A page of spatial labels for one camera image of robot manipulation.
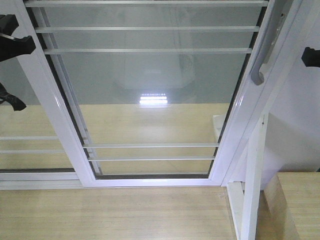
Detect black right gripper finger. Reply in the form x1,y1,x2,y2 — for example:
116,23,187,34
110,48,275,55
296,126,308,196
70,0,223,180
301,47,320,67

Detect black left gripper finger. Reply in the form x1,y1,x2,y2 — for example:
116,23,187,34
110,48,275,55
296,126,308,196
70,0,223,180
0,14,36,62

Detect grey door handle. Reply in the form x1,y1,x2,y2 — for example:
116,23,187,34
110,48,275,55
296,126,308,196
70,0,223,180
250,0,287,86

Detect white sliding glass door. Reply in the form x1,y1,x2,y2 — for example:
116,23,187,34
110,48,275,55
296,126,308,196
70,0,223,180
9,0,305,189

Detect white fixed glass door panel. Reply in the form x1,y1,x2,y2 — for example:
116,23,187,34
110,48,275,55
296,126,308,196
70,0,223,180
0,58,82,190

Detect light wooden box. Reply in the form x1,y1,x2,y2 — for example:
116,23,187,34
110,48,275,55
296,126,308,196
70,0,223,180
264,172,320,240

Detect white wooden support brace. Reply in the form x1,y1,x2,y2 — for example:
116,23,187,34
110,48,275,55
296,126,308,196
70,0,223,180
226,114,268,240

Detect light plywood floor platform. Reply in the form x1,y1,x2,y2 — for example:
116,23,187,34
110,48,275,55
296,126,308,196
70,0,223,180
0,103,235,240

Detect white door frame post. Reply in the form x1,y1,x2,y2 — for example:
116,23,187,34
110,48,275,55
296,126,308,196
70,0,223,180
214,0,320,185

